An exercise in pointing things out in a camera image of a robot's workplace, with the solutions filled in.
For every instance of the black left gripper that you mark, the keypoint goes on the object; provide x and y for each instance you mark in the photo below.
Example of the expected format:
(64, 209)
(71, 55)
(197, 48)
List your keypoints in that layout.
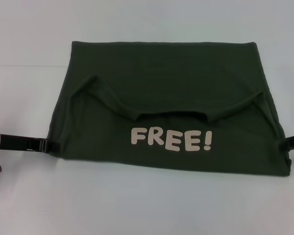
(14, 142)

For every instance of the dark green shirt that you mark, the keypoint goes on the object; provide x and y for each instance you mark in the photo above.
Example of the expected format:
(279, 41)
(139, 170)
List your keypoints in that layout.
(161, 102)

